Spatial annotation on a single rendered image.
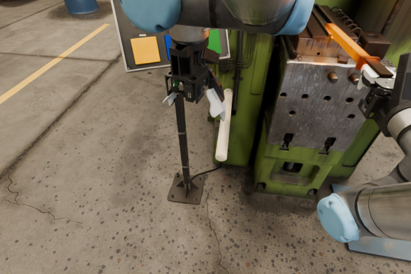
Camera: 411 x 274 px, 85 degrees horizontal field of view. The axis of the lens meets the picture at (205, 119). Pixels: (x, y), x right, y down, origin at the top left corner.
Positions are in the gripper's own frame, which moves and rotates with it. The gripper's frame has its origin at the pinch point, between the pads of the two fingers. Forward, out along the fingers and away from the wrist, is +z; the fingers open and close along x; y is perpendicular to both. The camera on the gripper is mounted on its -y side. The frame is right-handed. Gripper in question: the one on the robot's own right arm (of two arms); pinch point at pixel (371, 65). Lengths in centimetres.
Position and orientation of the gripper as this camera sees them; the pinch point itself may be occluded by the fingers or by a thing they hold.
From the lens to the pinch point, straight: 73.7
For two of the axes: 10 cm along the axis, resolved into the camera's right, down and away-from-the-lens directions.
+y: 0.1, 7.7, 6.4
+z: 1.4, -6.4, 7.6
